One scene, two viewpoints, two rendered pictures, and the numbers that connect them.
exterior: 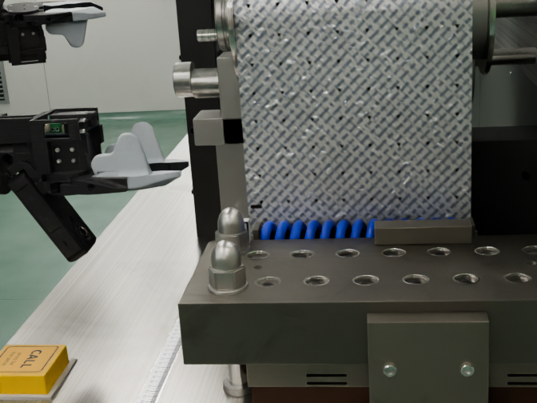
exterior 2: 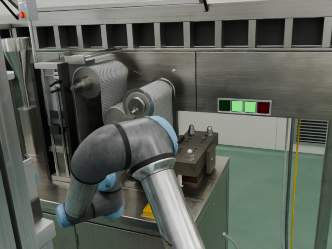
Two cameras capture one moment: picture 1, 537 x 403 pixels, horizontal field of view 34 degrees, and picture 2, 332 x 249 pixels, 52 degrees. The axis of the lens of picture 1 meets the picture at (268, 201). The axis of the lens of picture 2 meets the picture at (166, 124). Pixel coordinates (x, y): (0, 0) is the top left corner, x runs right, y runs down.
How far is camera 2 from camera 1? 145 cm
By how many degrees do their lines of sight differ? 71
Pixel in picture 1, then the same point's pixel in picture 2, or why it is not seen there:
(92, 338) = (137, 202)
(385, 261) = (187, 145)
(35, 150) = not seen: hidden behind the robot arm
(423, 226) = (181, 138)
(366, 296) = (203, 148)
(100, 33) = not seen: outside the picture
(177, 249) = not seen: hidden behind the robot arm
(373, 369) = (210, 160)
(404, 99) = (167, 114)
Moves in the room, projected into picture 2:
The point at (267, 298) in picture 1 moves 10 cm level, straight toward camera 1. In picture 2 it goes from (198, 156) to (222, 157)
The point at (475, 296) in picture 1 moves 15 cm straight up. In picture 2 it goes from (209, 142) to (209, 111)
